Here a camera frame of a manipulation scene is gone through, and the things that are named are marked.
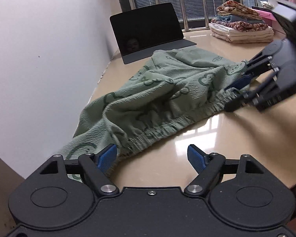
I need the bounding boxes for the magenta box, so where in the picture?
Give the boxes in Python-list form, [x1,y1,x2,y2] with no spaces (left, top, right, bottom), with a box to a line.
[252,6,276,21]

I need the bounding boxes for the black tablet with keyboard cover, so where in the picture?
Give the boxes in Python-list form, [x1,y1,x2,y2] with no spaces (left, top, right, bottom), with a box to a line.
[110,3,195,64]

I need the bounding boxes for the stack of folded clothes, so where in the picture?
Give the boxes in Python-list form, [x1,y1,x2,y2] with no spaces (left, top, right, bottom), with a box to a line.
[208,0,274,43]

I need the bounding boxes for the green printed pants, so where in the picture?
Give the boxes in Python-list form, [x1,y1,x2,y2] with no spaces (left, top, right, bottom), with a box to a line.
[60,47,247,161]

